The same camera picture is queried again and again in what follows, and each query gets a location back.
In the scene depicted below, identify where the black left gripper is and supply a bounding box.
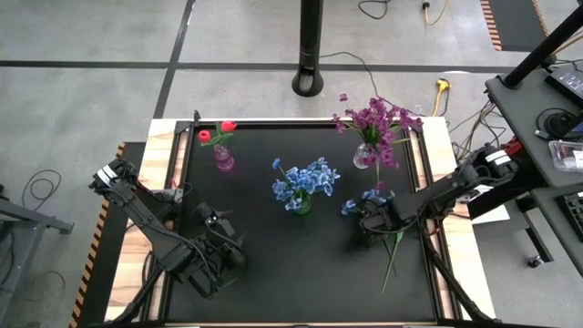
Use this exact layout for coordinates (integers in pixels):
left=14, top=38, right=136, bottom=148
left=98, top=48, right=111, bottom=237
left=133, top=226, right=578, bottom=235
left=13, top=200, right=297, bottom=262
left=193, top=202, right=251, bottom=279

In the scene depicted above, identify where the blue artificial flower bunch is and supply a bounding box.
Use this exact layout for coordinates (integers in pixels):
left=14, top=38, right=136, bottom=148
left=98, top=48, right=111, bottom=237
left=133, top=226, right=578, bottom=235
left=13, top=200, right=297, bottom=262
left=271, top=158, right=315, bottom=213
left=291, top=157, right=342, bottom=213
left=340, top=188, right=397, bottom=277

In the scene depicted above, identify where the purple artificial flower bunch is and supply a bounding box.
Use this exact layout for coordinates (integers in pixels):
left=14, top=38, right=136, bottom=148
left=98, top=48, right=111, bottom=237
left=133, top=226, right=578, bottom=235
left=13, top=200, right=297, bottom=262
left=373, top=102, right=424, bottom=151
left=332, top=93, right=388, bottom=156
left=363, top=131, right=402, bottom=190

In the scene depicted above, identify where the green patterned glass vase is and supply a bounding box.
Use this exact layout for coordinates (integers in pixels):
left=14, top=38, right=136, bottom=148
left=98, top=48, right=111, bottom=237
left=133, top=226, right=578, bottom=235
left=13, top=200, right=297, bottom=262
left=291, top=193, right=314, bottom=216

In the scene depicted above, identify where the clear glass vase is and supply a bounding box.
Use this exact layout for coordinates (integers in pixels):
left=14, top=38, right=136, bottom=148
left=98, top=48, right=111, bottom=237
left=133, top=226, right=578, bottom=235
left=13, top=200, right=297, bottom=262
left=352, top=142, right=379, bottom=170

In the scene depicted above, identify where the pink ribbed glass vase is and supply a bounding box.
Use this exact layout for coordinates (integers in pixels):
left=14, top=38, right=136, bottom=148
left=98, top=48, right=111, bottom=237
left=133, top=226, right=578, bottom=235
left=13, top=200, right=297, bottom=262
left=213, top=144, right=236, bottom=173

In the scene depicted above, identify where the black table mat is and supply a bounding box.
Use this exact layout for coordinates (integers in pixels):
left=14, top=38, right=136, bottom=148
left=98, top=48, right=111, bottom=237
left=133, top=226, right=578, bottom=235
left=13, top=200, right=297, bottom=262
left=164, top=123, right=439, bottom=323

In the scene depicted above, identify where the white board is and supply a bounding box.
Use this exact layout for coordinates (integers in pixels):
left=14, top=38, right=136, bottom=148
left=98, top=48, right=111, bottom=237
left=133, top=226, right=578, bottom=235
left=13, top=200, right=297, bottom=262
left=468, top=181, right=512, bottom=226

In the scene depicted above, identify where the black mat with striped edge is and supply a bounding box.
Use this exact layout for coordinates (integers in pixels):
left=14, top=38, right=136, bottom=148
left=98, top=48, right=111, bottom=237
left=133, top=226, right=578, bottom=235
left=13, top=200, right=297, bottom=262
left=479, top=0, right=551, bottom=53
left=67, top=140, right=148, bottom=328

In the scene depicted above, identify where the red device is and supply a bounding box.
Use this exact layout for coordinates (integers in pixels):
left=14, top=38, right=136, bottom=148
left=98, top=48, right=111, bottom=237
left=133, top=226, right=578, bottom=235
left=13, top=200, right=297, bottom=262
left=503, top=136, right=525, bottom=159

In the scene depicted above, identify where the grey side desk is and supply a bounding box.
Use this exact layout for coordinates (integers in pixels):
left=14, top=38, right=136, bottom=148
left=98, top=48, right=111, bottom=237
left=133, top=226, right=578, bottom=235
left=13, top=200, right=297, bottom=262
left=484, top=63, right=583, bottom=190
left=529, top=184, right=583, bottom=278

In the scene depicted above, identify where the black pole stand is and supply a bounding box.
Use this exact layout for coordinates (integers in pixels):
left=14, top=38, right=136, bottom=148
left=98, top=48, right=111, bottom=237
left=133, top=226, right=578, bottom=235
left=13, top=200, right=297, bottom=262
left=291, top=0, right=325, bottom=98

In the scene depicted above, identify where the grey metal stand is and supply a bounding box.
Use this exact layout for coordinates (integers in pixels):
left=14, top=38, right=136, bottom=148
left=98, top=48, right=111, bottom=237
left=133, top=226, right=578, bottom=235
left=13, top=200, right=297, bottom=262
left=0, top=183, right=77, bottom=328

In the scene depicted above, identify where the black keyboard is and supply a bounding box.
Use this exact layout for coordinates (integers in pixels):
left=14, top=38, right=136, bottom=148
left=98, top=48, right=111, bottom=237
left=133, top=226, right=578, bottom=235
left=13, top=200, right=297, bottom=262
left=556, top=190, right=583, bottom=243

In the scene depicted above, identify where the clear plastic box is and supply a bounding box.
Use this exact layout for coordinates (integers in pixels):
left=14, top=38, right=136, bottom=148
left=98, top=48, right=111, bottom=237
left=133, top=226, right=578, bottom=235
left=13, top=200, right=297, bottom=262
left=547, top=139, right=583, bottom=173

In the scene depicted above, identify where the black keypad device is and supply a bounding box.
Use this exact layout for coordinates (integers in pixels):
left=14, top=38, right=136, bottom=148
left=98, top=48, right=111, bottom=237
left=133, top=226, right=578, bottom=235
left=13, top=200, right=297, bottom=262
left=545, top=62, right=583, bottom=109

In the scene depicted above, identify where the black slanted pole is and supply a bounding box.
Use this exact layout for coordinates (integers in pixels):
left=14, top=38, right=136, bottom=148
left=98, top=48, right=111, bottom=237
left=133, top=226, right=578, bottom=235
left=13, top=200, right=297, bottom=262
left=502, top=5, right=583, bottom=91

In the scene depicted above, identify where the black braided cable bundle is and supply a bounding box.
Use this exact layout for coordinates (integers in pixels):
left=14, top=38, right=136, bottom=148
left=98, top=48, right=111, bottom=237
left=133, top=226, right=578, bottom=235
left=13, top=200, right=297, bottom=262
left=421, top=222, right=496, bottom=325
left=108, top=263, right=168, bottom=325

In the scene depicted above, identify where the tangled cable bundle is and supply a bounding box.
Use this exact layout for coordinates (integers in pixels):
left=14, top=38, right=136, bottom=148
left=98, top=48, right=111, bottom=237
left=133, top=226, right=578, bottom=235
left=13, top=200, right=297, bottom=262
left=448, top=98, right=509, bottom=160

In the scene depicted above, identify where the black aluminium frame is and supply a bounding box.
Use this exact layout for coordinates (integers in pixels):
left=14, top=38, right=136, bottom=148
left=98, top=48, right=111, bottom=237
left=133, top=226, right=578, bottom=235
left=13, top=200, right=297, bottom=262
left=138, top=108, right=505, bottom=328

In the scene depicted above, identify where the long black floor cable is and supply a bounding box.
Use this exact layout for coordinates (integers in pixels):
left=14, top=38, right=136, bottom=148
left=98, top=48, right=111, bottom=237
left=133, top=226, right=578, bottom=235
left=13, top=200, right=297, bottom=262
left=318, top=50, right=427, bottom=118

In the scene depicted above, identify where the black looped floor cable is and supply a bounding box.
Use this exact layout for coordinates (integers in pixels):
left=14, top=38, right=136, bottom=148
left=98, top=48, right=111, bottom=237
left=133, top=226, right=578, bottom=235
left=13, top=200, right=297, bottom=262
left=21, top=169, right=63, bottom=213

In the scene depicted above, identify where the black round puck with cable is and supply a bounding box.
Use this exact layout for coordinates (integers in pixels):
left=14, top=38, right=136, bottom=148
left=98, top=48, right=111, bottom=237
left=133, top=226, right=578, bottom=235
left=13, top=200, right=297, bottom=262
left=535, top=107, right=583, bottom=141

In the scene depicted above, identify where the yellow cable with black plug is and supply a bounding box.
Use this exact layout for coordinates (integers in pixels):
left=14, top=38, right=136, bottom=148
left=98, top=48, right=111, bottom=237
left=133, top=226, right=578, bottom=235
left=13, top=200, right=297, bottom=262
left=421, top=0, right=451, bottom=27

